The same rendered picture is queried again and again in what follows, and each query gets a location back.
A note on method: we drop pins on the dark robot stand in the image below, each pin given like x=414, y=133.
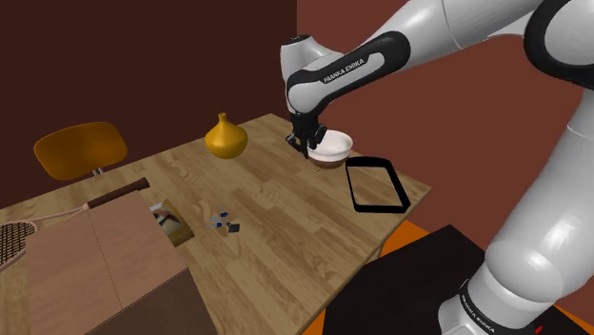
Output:
x=399, y=287

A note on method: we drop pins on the keys with blue caps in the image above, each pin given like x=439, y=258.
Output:
x=223, y=222

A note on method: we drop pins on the large brown cardboard box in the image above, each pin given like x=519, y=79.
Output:
x=93, y=260

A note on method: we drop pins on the orange chair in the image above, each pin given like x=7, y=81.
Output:
x=79, y=151

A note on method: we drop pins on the wooden table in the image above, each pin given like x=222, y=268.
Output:
x=287, y=218

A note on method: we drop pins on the yellow onion-shaped vase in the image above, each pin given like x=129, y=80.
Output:
x=226, y=139

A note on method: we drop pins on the black rectangular tray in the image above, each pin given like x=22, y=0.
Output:
x=357, y=204

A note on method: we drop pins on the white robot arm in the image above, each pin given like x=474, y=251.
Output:
x=533, y=222

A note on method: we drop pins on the white bowl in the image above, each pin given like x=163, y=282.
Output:
x=332, y=148

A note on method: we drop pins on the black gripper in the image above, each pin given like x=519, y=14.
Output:
x=305, y=125

